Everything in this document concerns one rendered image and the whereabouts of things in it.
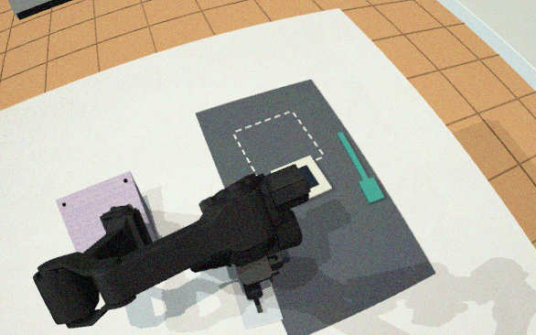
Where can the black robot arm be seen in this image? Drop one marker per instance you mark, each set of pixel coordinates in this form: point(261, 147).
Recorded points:
point(240, 219)

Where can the cream square tile with dark square centre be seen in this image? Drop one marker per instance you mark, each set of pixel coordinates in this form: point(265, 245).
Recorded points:
point(310, 170)

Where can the teal small trowel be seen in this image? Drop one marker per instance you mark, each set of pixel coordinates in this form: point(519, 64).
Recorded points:
point(368, 185)

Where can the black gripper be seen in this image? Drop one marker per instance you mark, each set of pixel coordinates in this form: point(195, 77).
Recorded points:
point(288, 236)

